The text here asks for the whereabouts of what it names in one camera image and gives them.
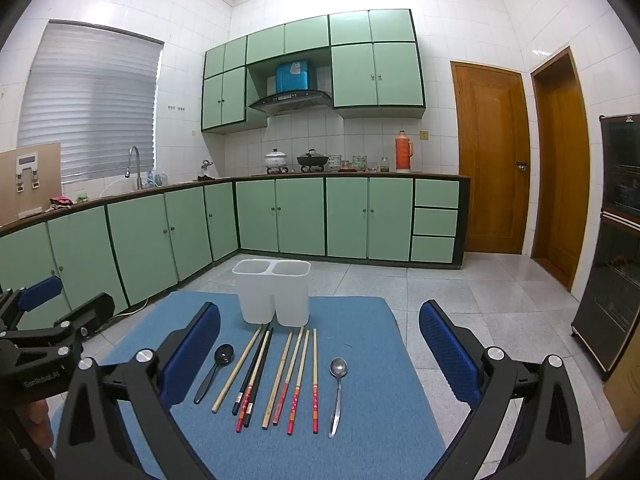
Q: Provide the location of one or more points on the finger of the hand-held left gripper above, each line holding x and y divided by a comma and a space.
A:
87, 310
40, 292

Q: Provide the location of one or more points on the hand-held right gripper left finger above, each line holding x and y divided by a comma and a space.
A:
195, 355

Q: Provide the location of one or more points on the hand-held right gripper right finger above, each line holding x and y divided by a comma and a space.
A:
450, 355

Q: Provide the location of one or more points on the black plastic spoon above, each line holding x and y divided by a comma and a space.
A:
224, 353

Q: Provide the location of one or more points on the plain bamboo chopstick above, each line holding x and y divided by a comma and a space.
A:
237, 370
278, 380

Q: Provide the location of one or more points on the white two-compartment utensil holder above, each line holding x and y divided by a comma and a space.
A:
290, 300

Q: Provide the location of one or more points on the metal spoon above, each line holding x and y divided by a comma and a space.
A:
338, 367

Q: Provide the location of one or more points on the person's left hand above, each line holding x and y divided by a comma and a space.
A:
41, 422

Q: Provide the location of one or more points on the blue table mat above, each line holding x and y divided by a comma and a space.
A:
370, 360

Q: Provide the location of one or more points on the red cloth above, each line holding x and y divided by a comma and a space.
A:
60, 201

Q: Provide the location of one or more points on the wooden board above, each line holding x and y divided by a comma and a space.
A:
50, 170

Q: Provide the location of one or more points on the chrome kitchen faucet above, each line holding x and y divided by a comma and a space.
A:
134, 152

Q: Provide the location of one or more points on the green base cabinets with countertop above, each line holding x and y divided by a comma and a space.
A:
300, 215

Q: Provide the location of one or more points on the cardboard box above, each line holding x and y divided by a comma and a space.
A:
625, 400

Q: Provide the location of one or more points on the metal kettle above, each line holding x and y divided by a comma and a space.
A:
206, 166

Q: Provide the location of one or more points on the dark glass-front cabinet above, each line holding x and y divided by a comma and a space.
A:
615, 260

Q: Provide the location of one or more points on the white window blind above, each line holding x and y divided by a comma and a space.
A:
90, 100

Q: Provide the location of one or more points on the glass jar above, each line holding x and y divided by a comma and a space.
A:
384, 164

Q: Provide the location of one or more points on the orange thermos flask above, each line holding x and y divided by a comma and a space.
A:
402, 152

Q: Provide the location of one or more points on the white cooking pot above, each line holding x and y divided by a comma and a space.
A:
276, 160

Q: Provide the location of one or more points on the black wok with lid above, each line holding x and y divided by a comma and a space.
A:
312, 161

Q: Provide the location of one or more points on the range hood with blue cover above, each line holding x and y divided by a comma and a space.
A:
290, 100

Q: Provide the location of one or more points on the green wall cabinets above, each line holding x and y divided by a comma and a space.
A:
375, 75

